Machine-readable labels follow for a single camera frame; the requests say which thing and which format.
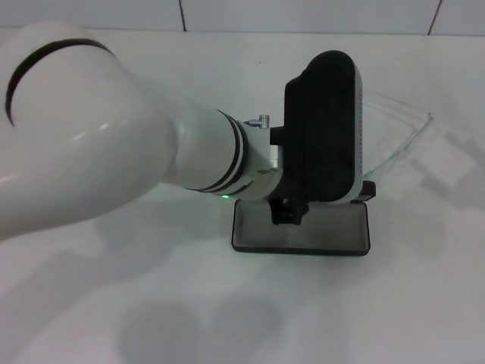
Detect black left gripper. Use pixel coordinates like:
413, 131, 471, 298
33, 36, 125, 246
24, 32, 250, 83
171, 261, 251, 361
264, 180, 311, 227

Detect black glasses case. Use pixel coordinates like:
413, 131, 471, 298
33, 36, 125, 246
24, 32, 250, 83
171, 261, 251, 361
230, 180, 377, 259

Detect clear white-framed glasses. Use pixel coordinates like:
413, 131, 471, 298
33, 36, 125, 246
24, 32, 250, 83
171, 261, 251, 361
362, 89, 436, 178

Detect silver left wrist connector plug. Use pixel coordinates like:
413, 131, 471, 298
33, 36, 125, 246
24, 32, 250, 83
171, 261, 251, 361
245, 112, 272, 129

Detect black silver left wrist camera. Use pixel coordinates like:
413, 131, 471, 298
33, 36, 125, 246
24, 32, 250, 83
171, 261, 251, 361
270, 49, 368, 205

